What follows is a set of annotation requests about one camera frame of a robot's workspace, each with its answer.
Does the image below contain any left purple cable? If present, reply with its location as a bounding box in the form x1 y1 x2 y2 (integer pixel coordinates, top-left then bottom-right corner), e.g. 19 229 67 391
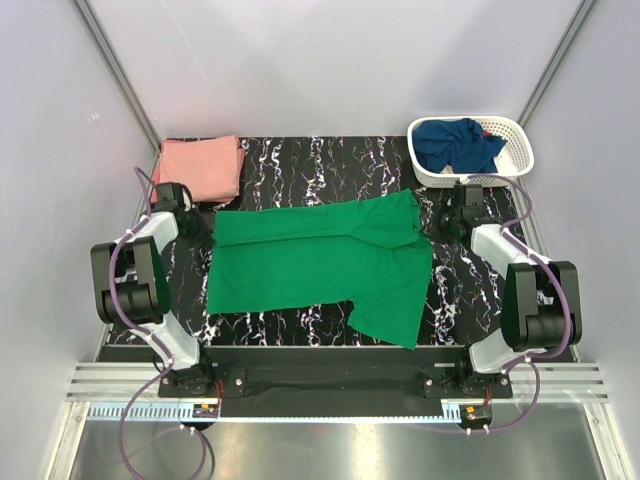
107 167 216 476

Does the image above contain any white slotted cable duct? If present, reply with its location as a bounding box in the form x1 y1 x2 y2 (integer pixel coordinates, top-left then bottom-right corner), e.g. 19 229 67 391
88 402 462 424

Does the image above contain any black marble pattern mat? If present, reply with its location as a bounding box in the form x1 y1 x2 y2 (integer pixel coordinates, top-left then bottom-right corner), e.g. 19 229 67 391
163 136 504 347

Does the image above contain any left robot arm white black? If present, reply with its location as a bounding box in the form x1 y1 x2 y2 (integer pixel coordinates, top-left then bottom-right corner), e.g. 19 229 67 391
90 182 216 396

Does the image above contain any folded pink t shirt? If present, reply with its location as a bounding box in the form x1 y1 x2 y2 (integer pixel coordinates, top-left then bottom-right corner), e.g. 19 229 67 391
152 136 245 202

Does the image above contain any green t shirt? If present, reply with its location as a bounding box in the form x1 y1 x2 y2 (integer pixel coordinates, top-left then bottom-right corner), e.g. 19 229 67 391
206 190 433 349

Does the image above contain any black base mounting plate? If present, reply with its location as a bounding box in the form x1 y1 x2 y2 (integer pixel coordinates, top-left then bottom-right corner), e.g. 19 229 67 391
159 346 512 413

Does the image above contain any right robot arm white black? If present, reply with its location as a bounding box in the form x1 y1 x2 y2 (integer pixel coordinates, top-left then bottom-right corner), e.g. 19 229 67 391
424 183 583 398

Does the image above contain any blue t shirt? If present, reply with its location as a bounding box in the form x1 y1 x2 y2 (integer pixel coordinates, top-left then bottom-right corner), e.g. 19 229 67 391
410 118 507 174

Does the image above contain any white perforated plastic basket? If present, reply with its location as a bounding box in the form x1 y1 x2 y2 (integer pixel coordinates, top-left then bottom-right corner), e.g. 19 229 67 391
407 115 534 188

